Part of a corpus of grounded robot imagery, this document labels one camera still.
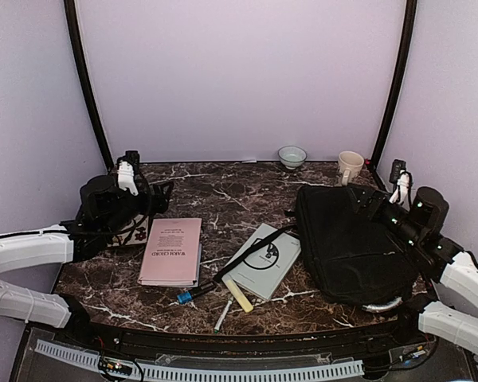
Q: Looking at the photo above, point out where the black frame post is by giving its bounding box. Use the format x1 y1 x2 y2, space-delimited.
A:
370 0 418 171
63 0 115 171

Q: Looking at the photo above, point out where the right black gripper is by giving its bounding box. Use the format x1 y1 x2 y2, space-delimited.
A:
347 182 424 250

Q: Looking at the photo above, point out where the cream mug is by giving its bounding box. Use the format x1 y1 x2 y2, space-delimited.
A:
338 151 365 186

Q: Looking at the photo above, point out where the floral placemat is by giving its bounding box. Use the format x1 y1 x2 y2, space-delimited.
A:
106 215 149 248

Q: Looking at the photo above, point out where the white pen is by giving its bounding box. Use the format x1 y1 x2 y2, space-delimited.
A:
214 296 234 333

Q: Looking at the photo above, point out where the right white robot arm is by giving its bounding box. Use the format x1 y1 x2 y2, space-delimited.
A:
355 159 478 356

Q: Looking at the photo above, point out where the black student bag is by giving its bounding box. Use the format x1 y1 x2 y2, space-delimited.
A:
214 185 418 311

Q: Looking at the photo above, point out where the blue black marker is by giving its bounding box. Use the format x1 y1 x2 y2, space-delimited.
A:
177 281 217 305

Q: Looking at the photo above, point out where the grey notebook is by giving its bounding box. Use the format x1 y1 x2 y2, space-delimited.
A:
223 232 301 301

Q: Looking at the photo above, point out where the yellow highlighter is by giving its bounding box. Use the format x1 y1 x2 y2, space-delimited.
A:
222 277 253 313

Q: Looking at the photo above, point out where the small white bowl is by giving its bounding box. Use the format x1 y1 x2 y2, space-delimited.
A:
278 146 308 170

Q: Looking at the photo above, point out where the white cable duct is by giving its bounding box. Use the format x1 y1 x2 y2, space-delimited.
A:
34 340 365 381

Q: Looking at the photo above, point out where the left black frame post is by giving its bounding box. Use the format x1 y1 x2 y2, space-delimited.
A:
63 0 115 171

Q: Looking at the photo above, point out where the right black frame post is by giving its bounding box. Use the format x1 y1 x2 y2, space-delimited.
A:
370 0 418 171

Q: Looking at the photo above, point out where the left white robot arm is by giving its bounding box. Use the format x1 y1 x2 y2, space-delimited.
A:
0 150 174 347

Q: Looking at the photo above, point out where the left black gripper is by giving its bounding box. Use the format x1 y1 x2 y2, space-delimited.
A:
102 178 174 240

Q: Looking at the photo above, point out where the black front table rail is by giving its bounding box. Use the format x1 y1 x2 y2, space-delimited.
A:
17 299 435 362

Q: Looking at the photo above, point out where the pink book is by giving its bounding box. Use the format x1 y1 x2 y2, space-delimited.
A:
138 218 202 288

